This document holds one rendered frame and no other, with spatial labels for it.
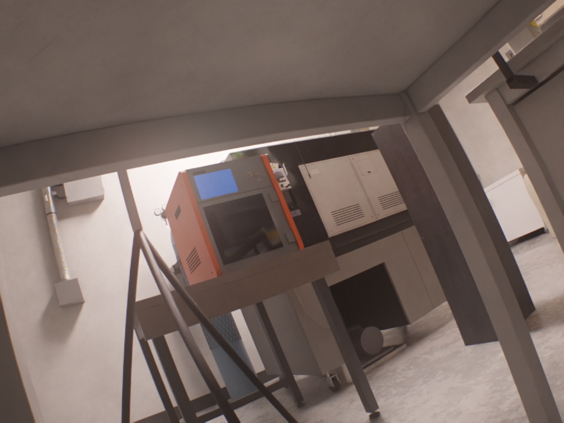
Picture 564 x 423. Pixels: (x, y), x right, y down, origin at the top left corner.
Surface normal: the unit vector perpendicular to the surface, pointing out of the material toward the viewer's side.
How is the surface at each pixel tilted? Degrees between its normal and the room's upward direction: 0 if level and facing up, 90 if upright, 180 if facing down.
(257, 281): 90
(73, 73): 180
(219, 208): 90
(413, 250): 90
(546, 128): 90
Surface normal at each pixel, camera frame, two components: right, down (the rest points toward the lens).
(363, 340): 0.41, -0.40
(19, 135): 0.37, 0.89
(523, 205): -0.83, 0.21
